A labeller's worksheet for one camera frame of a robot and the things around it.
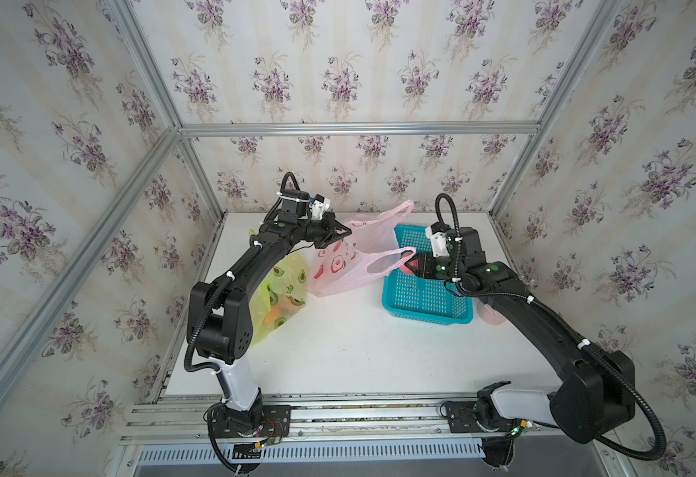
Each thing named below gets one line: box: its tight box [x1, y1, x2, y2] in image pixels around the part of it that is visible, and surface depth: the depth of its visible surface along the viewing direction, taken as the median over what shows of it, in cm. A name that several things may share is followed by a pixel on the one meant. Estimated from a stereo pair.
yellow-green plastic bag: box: [248, 253, 310, 348], surface depth 85 cm
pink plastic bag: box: [306, 199, 418, 298], surface depth 80 cm
